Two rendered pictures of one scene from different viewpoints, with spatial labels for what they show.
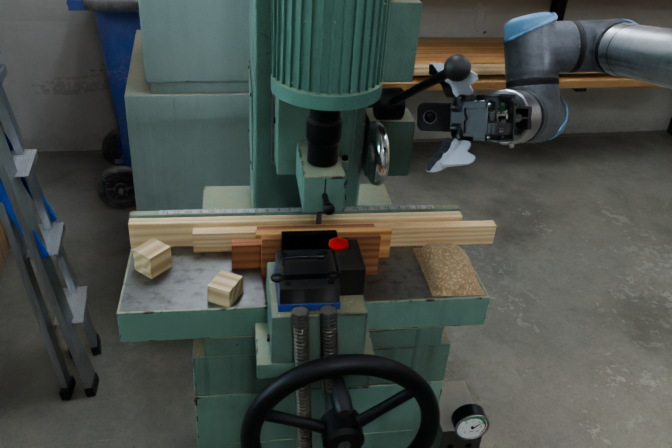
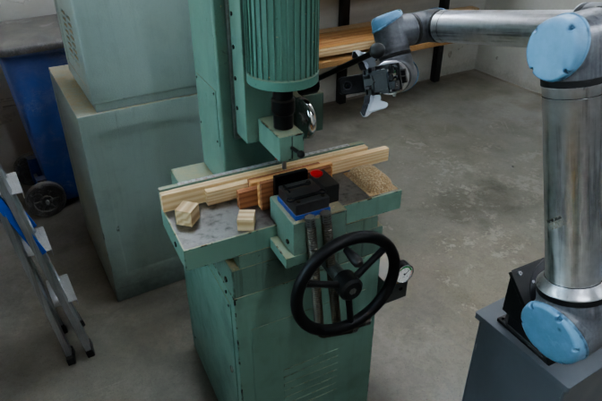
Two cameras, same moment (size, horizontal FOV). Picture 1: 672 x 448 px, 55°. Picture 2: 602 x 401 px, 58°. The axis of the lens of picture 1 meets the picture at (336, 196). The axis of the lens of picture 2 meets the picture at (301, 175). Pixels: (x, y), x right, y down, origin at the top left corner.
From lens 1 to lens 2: 44 cm
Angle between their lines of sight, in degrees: 14
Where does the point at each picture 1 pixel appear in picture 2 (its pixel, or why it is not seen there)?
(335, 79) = (297, 70)
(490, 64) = not seen: hidden behind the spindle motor
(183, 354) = (150, 308)
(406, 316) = (356, 212)
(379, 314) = not seen: hidden behind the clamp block
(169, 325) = (217, 251)
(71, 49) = not seen: outside the picture
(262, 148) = (227, 129)
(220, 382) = (249, 285)
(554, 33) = (403, 22)
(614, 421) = (457, 271)
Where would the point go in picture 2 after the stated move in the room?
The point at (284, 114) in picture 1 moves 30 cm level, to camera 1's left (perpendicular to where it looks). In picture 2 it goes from (249, 101) to (129, 115)
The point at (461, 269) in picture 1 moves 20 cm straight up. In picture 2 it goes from (381, 176) to (387, 106)
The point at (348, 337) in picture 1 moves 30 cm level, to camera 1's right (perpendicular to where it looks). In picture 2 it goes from (337, 227) to (451, 208)
